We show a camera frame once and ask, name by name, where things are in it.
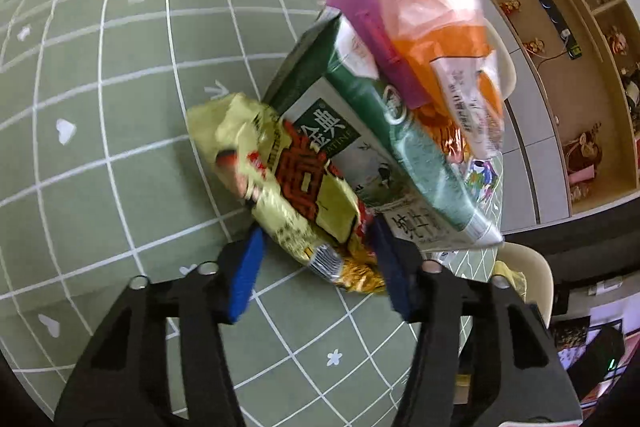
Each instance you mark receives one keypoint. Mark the small red figurine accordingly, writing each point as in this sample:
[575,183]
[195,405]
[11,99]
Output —
[534,46]
[511,7]

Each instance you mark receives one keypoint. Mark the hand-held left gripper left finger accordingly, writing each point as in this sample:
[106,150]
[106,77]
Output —
[247,272]

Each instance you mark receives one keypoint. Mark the green milk carton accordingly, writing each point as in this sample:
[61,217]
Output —
[360,147]

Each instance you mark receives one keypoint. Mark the orange pink plastic bag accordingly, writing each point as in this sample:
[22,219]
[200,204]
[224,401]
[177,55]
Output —
[425,7]

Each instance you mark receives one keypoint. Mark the black power strip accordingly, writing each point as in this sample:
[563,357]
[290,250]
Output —
[552,14]

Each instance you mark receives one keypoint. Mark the beige chair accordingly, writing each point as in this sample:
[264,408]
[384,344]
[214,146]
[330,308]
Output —
[502,67]
[532,267]

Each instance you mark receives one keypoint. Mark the green checked tablecloth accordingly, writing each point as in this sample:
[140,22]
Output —
[125,157]

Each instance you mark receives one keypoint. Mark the magenta plastic wrapper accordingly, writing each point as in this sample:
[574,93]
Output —
[370,22]

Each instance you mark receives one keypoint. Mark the wooden wall shelf unit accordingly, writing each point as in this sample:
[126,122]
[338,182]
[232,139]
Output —
[550,82]

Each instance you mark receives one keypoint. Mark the colourful printed wrapper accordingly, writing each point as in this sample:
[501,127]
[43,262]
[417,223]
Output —
[480,179]

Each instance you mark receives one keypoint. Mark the yellow plastic bag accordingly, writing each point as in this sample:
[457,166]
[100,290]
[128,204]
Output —
[507,282]

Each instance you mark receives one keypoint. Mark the red faced figure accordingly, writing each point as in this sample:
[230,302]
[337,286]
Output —
[617,41]

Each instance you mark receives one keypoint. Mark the large brown doll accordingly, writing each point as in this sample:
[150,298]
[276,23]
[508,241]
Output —
[582,147]

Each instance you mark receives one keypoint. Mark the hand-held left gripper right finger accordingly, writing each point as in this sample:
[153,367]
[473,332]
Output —
[390,267]

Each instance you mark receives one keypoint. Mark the yellow snack packet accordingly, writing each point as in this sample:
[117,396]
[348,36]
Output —
[300,187]

